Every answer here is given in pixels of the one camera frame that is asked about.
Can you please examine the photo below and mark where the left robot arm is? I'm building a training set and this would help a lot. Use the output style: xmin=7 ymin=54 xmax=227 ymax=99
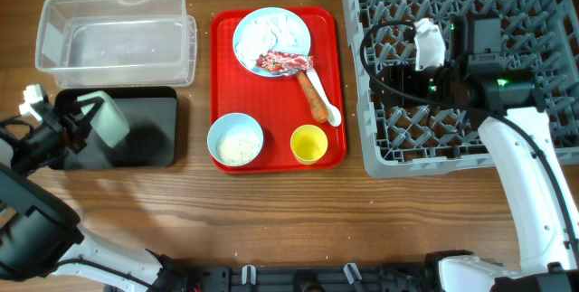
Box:
xmin=1 ymin=91 xmax=188 ymax=291

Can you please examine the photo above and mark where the yellow plastic cup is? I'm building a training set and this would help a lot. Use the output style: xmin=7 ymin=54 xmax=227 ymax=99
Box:
xmin=290 ymin=125 xmax=328 ymax=165

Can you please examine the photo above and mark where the light green bowl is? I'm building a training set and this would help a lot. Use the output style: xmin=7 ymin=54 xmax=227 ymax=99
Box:
xmin=77 ymin=90 xmax=130 ymax=148

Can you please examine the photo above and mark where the white tissue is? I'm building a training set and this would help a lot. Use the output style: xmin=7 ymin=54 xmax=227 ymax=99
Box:
xmin=234 ymin=14 xmax=298 ymax=60

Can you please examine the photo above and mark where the white rice pile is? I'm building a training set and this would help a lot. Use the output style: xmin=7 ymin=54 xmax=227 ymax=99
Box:
xmin=217 ymin=128 xmax=261 ymax=166

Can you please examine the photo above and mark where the black waste tray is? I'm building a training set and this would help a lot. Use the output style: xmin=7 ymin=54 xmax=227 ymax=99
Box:
xmin=50 ymin=87 xmax=178 ymax=170

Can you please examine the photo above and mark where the white plastic spoon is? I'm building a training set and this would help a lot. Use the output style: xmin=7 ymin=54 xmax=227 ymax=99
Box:
xmin=306 ymin=69 xmax=342 ymax=127

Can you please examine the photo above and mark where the light blue bowl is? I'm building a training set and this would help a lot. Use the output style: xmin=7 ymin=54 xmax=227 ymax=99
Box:
xmin=207 ymin=113 xmax=264 ymax=166

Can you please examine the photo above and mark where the red snack wrapper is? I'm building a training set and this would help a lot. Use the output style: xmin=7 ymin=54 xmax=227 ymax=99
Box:
xmin=256 ymin=51 xmax=314 ymax=75

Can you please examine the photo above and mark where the grey dishwasher rack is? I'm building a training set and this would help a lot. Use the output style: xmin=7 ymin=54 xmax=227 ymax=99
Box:
xmin=342 ymin=0 xmax=578 ymax=178

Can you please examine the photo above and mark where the clear plastic bin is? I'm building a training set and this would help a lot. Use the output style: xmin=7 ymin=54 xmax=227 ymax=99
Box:
xmin=35 ymin=0 xmax=197 ymax=89

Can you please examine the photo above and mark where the light blue plate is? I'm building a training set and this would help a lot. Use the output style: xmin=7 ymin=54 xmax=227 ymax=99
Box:
xmin=233 ymin=7 xmax=311 ymax=78

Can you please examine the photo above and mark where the red serving tray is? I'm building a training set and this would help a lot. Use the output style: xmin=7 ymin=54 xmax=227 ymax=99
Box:
xmin=210 ymin=6 xmax=347 ymax=174

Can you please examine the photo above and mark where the orange carrot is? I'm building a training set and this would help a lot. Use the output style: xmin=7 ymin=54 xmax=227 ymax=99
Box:
xmin=296 ymin=71 xmax=329 ymax=123

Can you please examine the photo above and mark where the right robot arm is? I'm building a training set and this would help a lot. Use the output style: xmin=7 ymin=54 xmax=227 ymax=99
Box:
xmin=365 ymin=64 xmax=578 ymax=291

